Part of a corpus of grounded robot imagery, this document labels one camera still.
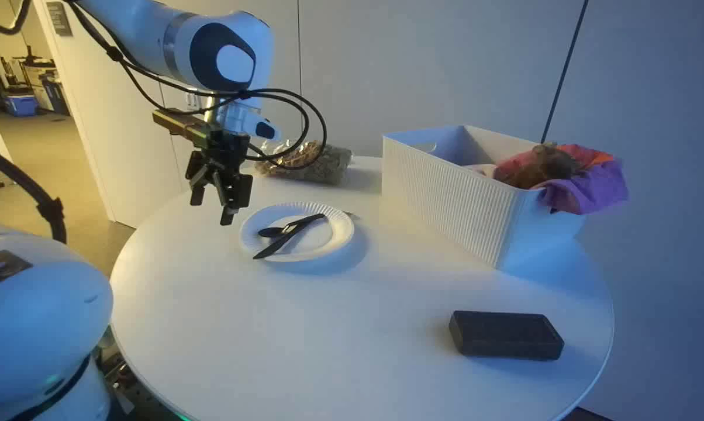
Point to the clear bag of nuts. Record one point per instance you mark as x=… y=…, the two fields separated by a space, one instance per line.
x=319 y=164

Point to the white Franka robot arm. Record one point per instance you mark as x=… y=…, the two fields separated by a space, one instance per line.
x=211 y=48

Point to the dark wall sign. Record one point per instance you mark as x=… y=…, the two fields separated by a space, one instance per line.
x=59 y=20

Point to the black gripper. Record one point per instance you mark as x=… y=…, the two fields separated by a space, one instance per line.
x=225 y=155

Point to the black plastic knife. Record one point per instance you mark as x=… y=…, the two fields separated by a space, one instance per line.
x=277 y=247

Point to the purple and red cloth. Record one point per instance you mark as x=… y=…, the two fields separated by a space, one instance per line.
x=591 y=188

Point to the white rectangular basket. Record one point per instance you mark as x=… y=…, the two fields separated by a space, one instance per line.
x=445 y=195

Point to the white disposable plate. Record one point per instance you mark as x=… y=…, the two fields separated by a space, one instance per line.
x=328 y=234

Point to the black plastic fork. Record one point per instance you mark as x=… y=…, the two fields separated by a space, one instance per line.
x=305 y=224

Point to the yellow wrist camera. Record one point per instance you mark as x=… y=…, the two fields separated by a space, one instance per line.
x=175 y=122

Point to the blue bin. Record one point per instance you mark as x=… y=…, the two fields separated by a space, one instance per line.
x=22 y=103

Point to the brown plush item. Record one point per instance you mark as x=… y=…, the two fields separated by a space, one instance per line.
x=544 y=164

